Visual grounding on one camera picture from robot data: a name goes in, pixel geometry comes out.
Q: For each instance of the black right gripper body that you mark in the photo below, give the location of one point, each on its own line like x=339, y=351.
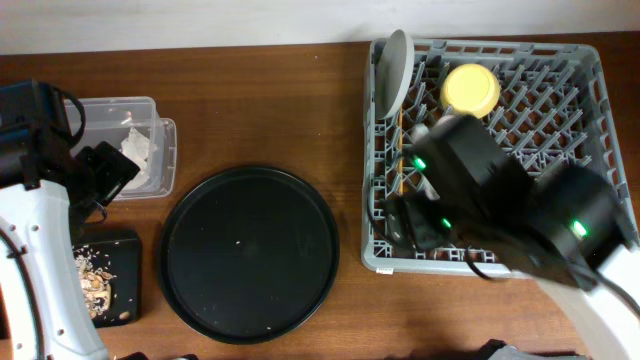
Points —
x=427, y=217

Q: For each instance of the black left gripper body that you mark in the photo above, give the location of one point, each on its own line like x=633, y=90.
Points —
x=114, y=167

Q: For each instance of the white tissue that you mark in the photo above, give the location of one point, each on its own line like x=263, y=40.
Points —
x=136, y=147

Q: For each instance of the wooden chopstick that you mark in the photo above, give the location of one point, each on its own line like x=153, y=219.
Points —
x=401, y=160

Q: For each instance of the food scraps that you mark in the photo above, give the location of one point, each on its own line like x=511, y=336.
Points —
x=106, y=296

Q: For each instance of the yellow bowl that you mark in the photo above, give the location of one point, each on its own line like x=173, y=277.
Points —
x=470, y=89

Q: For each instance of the grey plate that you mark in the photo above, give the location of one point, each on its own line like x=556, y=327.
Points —
x=394, y=72

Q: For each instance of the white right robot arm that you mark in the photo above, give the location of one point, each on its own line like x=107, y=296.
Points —
x=568, y=231

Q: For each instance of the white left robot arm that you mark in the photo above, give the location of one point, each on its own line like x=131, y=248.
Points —
x=41, y=290

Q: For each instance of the clear plastic waste bin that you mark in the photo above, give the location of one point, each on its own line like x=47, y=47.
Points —
x=133, y=126

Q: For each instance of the grey dishwasher rack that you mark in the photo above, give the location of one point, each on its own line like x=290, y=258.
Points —
x=553, y=110

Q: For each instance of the black rectangular bin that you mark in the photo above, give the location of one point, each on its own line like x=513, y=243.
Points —
x=129, y=247

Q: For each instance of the black round tray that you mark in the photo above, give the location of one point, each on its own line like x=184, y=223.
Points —
x=248, y=255

